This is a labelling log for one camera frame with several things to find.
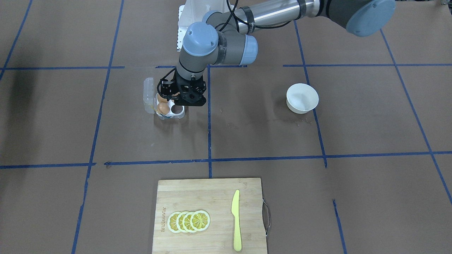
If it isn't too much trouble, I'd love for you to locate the lemon slice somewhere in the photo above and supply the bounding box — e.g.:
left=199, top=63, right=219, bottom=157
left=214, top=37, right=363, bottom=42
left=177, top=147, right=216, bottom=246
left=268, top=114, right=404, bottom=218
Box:
left=167, top=212, right=181, bottom=234
left=191, top=210, right=210, bottom=232
left=176, top=211, right=189, bottom=233
left=182, top=212, right=198, bottom=233

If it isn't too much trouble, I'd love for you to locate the brown egg from bowl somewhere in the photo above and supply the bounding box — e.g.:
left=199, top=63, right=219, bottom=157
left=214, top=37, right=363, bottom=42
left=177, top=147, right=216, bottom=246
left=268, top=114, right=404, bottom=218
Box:
left=157, top=93, right=169, bottom=103

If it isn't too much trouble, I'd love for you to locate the brown egg in box front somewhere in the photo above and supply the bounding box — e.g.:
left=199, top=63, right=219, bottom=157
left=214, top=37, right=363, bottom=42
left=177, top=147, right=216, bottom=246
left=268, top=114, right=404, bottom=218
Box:
left=157, top=102, right=171, bottom=115

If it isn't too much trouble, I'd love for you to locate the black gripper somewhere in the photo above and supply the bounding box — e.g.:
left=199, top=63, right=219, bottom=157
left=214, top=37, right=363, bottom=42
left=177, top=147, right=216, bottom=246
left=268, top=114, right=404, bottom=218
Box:
left=157, top=74, right=207, bottom=107

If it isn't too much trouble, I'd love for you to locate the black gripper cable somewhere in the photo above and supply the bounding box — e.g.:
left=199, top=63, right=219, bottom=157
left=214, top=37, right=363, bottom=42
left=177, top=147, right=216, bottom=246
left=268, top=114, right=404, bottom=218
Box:
left=212, top=0, right=293, bottom=32

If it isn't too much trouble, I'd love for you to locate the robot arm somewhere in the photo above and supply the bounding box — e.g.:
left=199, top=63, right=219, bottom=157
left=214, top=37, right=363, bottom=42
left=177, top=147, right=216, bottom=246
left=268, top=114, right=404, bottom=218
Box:
left=156, top=0, right=396, bottom=107

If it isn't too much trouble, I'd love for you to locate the yellow plastic knife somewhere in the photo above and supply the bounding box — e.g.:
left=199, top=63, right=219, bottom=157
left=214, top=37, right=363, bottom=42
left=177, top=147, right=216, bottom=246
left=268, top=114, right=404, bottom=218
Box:
left=231, top=189, right=242, bottom=252

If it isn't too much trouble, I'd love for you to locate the wooden cutting board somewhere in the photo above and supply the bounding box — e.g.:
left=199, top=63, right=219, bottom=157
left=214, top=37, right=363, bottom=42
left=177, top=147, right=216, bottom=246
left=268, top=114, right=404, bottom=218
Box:
left=152, top=177, right=268, bottom=254

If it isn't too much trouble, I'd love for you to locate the clear plastic egg box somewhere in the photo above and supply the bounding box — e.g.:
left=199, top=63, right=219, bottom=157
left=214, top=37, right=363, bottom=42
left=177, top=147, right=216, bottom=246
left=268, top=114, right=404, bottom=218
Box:
left=143, top=77, right=185, bottom=120

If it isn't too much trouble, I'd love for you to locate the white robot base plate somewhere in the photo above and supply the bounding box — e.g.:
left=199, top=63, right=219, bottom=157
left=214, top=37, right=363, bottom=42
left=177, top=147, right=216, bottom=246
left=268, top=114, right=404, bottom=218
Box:
left=177, top=0, right=235, bottom=53

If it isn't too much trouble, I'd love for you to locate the white bowl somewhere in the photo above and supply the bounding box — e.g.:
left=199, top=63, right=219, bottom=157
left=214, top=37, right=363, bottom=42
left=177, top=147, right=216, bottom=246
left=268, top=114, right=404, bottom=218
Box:
left=286, top=83, right=319, bottom=114

